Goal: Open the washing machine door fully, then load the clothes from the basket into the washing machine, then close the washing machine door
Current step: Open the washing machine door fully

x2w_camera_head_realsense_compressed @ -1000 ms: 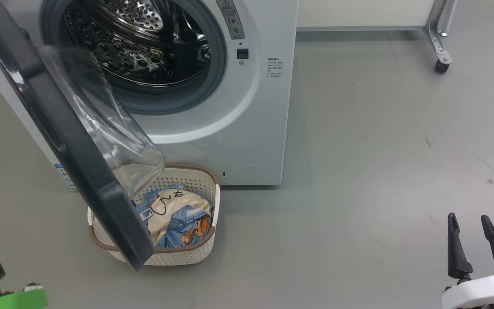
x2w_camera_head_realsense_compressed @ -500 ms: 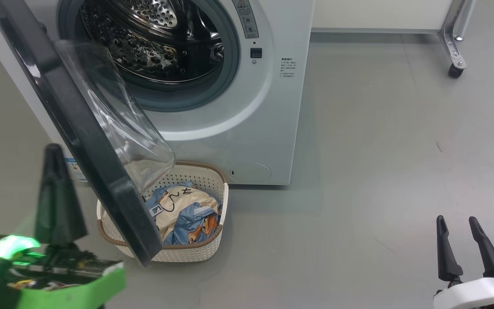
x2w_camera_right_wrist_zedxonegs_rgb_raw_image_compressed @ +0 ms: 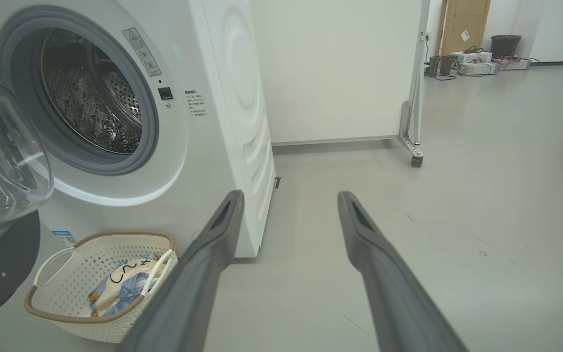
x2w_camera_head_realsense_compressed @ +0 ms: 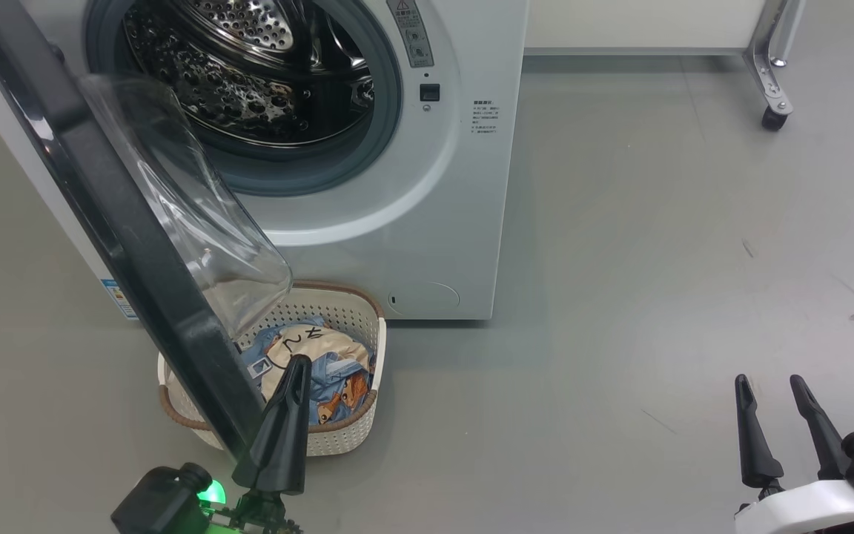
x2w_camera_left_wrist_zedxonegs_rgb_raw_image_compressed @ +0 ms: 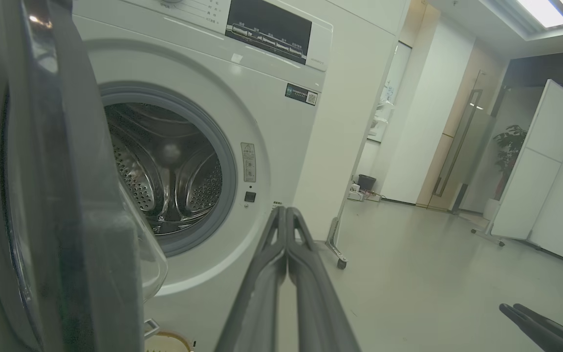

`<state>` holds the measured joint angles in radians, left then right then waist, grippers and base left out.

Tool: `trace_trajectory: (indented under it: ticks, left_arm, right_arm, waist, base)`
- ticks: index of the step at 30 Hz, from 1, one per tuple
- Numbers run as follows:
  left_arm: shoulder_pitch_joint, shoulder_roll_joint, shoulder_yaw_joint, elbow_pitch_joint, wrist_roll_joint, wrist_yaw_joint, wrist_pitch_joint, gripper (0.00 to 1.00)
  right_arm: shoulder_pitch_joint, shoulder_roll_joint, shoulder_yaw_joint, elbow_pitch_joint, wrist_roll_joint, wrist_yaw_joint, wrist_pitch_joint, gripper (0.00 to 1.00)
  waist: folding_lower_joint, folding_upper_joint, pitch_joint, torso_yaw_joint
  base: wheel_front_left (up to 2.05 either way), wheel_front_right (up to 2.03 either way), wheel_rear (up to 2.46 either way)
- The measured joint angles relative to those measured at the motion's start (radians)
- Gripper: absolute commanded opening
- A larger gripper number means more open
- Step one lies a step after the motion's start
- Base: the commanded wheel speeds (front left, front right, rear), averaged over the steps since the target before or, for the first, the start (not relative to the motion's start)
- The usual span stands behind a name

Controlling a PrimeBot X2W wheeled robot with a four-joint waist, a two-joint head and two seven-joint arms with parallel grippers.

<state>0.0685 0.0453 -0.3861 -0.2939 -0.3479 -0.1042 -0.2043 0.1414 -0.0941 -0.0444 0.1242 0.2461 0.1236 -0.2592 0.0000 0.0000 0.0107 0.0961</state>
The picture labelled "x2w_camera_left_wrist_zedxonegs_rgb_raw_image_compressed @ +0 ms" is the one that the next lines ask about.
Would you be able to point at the stainless steel washing machine drum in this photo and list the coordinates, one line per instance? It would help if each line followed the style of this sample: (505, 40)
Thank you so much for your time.
(164, 171)

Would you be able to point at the white partition panel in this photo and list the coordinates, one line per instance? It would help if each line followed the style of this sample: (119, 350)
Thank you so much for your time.
(350, 98)

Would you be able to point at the glass washing machine door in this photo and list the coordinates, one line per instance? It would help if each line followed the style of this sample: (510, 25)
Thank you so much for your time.
(66, 195)

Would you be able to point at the rectangular ceiling light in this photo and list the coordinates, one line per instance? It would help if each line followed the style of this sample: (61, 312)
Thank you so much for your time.
(545, 12)

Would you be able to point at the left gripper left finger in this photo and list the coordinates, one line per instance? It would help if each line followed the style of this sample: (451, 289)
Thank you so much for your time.
(257, 303)

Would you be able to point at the white power strip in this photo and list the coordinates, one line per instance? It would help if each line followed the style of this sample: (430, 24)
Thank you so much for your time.
(359, 195)

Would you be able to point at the metal partition leg with caster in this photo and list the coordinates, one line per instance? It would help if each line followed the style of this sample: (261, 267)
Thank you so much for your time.
(335, 244)

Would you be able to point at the dark grey square button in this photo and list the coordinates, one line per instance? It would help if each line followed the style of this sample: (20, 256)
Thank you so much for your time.
(249, 197)

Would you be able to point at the white front-load washing machine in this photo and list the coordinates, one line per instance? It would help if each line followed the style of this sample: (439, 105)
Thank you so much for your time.
(271, 122)

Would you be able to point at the white folding partition screen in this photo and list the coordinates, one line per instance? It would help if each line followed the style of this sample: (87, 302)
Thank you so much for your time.
(540, 171)

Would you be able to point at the dark QR code sticker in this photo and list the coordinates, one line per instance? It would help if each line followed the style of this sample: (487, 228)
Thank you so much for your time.
(301, 94)

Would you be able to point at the black washing machine control panel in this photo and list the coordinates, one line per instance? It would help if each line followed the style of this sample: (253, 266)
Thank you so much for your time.
(271, 29)

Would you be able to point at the potted green plant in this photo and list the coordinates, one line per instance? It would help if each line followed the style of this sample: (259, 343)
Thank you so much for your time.
(508, 151)

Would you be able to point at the small black box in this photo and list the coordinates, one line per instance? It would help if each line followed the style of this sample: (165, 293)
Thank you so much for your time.
(366, 182)

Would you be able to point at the cream perforated basket brown rim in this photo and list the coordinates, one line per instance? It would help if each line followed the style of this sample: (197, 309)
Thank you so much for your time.
(169, 343)

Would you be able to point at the grey warning label sticker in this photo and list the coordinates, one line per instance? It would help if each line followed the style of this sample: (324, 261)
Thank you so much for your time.
(248, 162)

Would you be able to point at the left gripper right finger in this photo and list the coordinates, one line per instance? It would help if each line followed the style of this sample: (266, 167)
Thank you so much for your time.
(318, 303)

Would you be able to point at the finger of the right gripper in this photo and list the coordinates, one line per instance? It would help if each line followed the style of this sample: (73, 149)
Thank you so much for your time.
(562, 335)
(530, 337)

